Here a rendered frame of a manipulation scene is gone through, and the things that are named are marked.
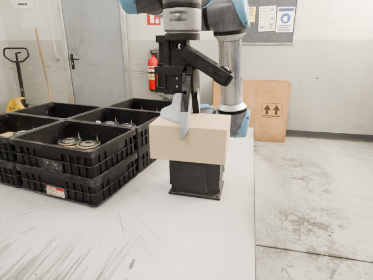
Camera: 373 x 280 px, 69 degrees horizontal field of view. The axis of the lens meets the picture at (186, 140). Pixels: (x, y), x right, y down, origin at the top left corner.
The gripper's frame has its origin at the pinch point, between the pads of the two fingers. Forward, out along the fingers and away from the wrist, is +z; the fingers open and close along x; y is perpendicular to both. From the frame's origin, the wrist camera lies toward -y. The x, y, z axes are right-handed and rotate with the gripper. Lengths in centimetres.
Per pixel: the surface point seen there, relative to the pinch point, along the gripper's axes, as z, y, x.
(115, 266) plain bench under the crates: 39.5, 20.7, 4.1
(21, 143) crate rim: 17, 71, -24
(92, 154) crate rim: 17.7, 39.0, -20.0
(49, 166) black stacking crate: 25, 59, -23
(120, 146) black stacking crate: 21, 37, -38
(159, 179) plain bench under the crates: 40, 25, -47
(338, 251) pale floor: 110, -76, -104
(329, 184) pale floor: 111, -94, -200
